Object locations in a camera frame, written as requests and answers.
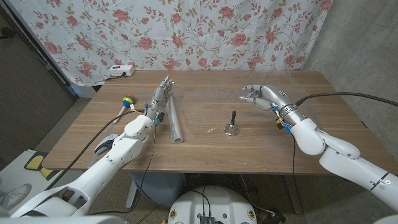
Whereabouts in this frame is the grey stool with white leg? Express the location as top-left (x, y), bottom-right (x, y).
top-left (125, 172), bottom-right (187, 208)

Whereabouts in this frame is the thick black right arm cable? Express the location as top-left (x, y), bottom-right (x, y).
top-left (294, 91), bottom-right (398, 108)

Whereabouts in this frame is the grey table leg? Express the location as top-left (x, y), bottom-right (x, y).
top-left (283, 174), bottom-right (304, 215)

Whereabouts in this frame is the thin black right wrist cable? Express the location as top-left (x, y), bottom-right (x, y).
top-left (291, 135), bottom-right (297, 175)

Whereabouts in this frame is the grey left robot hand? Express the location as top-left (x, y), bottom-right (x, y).
top-left (144, 75), bottom-right (175, 123)

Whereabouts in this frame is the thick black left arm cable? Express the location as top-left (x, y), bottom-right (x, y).
top-left (44, 108), bottom-right (147, 191)

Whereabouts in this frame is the black power adapter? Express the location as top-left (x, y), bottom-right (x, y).
top-left (263, 211), bottom-right (286, 224)

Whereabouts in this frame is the white shoe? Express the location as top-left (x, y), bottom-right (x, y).
top-left (0, 182), bottom-right (32, 211)

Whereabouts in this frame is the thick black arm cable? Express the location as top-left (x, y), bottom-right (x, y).
top-left (44, 108), bottom-right (147, 191)
top-left (294, 91), bottom-right (398, 108)

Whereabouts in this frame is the clear cling film roll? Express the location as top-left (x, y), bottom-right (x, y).
top-left (166, 83), bottom-right (184, 144)

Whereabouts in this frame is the floral rose backdrop cloth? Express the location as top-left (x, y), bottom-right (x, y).
top-left (7, 0), bottom-right (333, 87)

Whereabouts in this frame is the white power strip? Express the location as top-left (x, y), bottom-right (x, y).
top-left (109, 65), bottom-right (136, 77)

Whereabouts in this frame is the black door frame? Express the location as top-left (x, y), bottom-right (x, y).
top-left (0, 2), bottom-right (78, 100)

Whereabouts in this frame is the grey flat strip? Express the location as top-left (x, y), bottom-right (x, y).
top-left (104, 123), bottom-right (116, 139)

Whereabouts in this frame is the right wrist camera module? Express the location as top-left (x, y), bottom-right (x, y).
top-left (275, 116), bottom-right (293, 134)

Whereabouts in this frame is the silver bell with black handle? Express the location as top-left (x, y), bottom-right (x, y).
top-left (223, 111), bottom-right (241, 137)

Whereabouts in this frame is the white and black gamepad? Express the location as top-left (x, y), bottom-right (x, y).
top-left (94, 133), bottom-right (121, 155)

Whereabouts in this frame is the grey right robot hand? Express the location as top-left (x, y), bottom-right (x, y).
top-left (238, 84), bottom-right (304, 125)

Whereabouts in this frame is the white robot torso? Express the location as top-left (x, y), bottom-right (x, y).
top-left (167, 185), bottom-right (258, 224)

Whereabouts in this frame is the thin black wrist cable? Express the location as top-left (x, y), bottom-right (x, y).
top-left (291, 135), bottom-right (297, 175)
top-left (86, 124), bottom-right (157, 216)

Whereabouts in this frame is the colourful striped wooden maraca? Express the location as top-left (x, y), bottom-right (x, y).
top-left (113, 93), bottom-right (136, 124)

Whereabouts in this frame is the thin black left wrist cable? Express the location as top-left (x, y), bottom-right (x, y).
top-left (86, 124), bottom-right (157, 216)

